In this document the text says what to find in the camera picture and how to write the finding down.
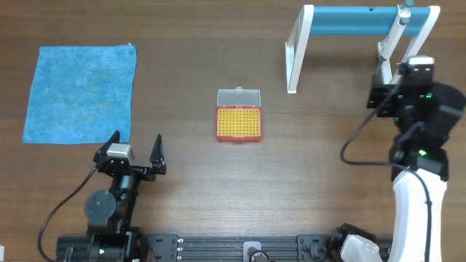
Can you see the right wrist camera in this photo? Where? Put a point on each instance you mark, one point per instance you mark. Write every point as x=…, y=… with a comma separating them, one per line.
x=421, y=65

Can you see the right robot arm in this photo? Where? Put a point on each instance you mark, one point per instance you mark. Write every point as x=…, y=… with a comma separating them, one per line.
x=415, y=218

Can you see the red and yellow tip box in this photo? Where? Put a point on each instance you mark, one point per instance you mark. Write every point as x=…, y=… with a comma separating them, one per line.
x=239, y=123

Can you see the blue cloth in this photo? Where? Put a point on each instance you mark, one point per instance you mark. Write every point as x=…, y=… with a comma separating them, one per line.
x=80, y=94

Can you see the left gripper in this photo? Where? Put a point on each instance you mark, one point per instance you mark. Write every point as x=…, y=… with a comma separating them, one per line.
x=115, y=168

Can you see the mounting rail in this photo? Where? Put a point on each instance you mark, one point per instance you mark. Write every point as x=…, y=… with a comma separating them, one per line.
x=218, y=248

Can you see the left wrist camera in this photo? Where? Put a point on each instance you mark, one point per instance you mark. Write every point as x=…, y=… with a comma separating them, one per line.
x=120, y=151

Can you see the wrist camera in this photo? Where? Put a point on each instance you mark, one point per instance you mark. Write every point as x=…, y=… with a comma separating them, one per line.
x=421, y=65
x=120, y=151

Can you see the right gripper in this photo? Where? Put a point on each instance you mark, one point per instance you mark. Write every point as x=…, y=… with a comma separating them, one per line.
x=383, y=96

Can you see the white and blue stand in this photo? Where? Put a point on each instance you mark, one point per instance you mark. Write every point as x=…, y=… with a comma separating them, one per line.
x=349, y=21

